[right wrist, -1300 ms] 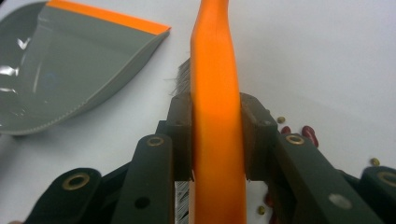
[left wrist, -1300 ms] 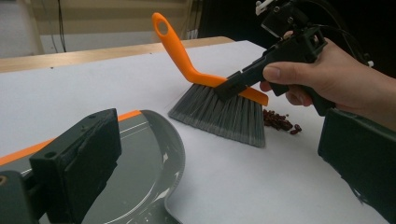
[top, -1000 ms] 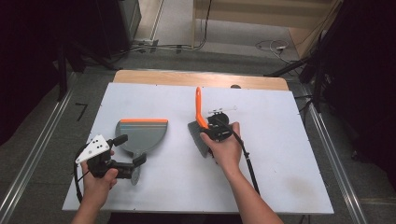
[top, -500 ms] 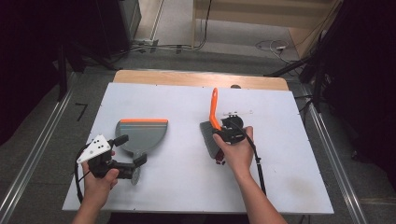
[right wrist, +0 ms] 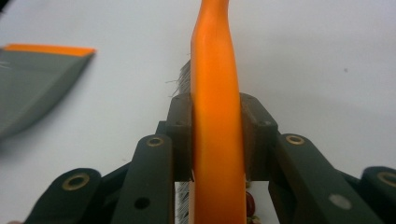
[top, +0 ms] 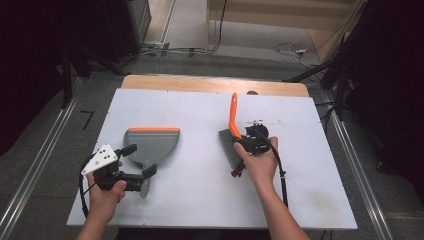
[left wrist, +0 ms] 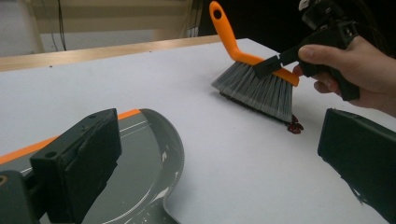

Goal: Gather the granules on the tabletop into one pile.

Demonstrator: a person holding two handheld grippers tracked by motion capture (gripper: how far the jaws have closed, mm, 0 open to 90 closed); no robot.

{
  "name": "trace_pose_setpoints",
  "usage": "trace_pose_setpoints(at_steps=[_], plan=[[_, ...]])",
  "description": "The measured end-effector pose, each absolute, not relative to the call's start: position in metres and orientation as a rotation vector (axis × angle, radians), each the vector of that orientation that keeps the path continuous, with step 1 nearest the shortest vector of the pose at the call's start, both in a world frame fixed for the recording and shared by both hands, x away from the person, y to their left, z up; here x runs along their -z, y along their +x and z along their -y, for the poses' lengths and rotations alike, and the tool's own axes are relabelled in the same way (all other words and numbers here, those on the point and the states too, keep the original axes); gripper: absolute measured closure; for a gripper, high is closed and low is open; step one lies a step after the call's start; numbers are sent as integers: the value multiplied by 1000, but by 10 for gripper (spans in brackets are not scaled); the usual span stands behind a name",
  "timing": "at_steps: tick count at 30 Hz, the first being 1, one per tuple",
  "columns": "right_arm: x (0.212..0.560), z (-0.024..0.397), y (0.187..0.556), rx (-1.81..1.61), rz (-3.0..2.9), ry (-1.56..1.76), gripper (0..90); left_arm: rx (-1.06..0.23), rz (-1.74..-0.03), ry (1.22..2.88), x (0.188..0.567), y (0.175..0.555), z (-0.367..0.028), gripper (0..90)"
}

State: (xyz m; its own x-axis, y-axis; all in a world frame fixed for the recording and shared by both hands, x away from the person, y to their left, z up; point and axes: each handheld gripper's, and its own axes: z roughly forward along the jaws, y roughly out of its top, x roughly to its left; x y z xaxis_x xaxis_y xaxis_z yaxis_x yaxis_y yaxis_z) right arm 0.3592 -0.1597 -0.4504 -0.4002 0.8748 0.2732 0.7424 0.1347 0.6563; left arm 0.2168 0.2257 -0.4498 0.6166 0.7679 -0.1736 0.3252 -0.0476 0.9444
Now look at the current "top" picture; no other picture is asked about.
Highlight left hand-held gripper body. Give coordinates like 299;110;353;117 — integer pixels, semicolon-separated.
80;143;145;193

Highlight dark cabinet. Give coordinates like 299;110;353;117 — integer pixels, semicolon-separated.
101;0;152;64

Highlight person's right hand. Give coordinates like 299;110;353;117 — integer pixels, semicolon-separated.
234;136;280;191

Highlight person's left hand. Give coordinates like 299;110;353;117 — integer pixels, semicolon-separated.
87;161;128;218

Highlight pile of red and green beans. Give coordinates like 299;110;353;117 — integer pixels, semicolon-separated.
230;160;247;178

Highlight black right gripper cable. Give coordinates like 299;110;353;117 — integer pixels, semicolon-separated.
254;129;290;208

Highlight black tripod legs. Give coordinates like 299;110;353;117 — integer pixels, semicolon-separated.
282;61;336;84

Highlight white table board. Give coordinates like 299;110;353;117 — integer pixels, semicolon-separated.
66;87;358;231

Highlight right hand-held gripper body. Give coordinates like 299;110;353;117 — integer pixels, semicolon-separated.
240;118;282;156

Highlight black hanging cable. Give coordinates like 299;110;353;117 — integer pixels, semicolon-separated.
206;0;229;54

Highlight grey dustpan with orange edge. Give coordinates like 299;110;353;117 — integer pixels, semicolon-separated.
123;126;181;200

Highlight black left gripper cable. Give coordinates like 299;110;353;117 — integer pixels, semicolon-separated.
78;153;98;218

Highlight white floor cable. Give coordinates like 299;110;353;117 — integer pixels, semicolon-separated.
273;42;311;68

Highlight metal floor rail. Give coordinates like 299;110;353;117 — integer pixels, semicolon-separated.
320;91;396;240
0;78;83;239

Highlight orange brush with grey bristles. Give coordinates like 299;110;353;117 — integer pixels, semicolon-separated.
218;92;247;171

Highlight beige wooden furniture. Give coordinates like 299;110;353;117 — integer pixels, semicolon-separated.
205;0;366;63

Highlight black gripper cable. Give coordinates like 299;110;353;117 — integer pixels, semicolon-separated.
254;129;290;208
78;153;98;218

